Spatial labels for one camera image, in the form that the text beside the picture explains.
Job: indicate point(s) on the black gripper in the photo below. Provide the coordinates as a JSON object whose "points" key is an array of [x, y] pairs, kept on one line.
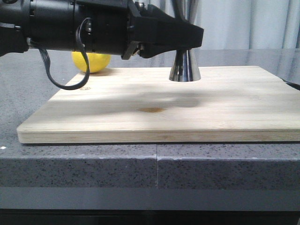
{"points": [[105, 26]]}

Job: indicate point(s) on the steel double jigger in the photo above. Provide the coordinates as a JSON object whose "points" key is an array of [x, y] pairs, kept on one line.
{"points": [[185, 68]]}

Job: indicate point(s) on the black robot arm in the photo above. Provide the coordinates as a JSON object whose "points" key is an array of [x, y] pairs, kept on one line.
{"points": [[48, 24]]}

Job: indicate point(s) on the yellow lemon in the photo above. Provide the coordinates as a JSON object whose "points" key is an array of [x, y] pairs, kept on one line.
{"points": [[97, 61]]}

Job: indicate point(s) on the grey curtain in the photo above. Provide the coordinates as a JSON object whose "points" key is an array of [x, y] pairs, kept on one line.
{"points": [[249, 24]]}

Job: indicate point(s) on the wooden cutting board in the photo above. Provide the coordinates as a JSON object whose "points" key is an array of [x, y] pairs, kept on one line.
{"points": [[140, 105]]}

